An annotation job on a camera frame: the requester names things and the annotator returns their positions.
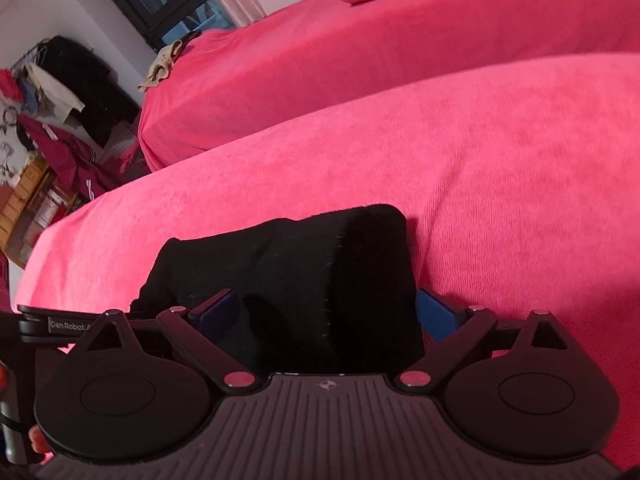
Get beige crumpled cloth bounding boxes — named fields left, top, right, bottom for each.
left=137, top=40, right=193, bottom=93

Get black hanging clothing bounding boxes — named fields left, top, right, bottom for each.
left=42, top=35, right=141, bottom=148

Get dark red jacket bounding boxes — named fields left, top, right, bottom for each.
left=17, top=112, right=121, bottom=206

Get white hanging cloth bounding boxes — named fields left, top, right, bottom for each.
left=25, top=62, right=86, bottom=123

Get wooden cabinet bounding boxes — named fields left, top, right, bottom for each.
left=0, top=155, right=57, bottom=268

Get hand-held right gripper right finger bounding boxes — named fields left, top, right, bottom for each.
left=395, top=287, right=573, bottom=393

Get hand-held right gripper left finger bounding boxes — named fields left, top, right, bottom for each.
left=75, top=288, right=261, bottom=393

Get person's left hand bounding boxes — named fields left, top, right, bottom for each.
left=27, top=424, right=53, bottom=463

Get black pants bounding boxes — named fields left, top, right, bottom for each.
left=130, top=203, right=426, bottom=376

